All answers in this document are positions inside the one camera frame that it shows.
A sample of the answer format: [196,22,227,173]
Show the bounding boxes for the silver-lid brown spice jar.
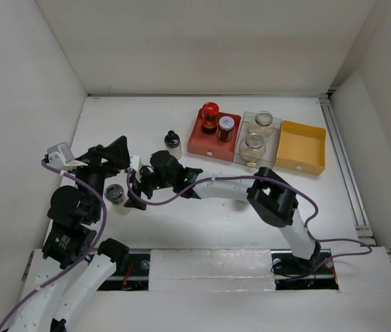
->
[218,116,235,142]

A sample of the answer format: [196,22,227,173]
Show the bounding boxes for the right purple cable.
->
[126,171,373,274]

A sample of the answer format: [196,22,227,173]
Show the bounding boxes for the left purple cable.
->
[0,162,108,332]

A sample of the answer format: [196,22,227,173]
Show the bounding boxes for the wide clear glass jar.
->
[239,133,266,163]

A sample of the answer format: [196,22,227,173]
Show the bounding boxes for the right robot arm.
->
[126,151,321,275]

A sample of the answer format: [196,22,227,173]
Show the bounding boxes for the purple cable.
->
[0,162,108,332]
[126,171,373,274]

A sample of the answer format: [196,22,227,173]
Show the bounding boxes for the red tray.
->
[187,109,242,162]

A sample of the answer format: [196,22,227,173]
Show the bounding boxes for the yellow tray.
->
[275,120,327,176]

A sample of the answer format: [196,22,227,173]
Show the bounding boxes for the red-capped sauce bottle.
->
[201,102,219,134]

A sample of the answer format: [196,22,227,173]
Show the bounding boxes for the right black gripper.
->
[124,165,175,210]

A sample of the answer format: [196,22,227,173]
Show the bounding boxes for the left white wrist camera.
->
[41,142,81,175]

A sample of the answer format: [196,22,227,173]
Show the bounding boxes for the small white bottle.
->
[104,184,131,215]

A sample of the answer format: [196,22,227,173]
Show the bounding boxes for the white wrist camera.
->
[130,155,143,182]
[41,142,81,175]

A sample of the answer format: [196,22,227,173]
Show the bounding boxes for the clear plastic tray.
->
[233,111,282,169]

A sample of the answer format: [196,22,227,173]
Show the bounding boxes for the black-capped glass bottle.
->
[164,130,182,160]

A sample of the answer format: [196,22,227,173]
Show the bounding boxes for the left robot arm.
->
[0,136,130,331]

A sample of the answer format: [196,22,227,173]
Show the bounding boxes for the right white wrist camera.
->
[130,155,143,182]

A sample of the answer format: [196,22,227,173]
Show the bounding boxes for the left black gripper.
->
[68,134,131,220]

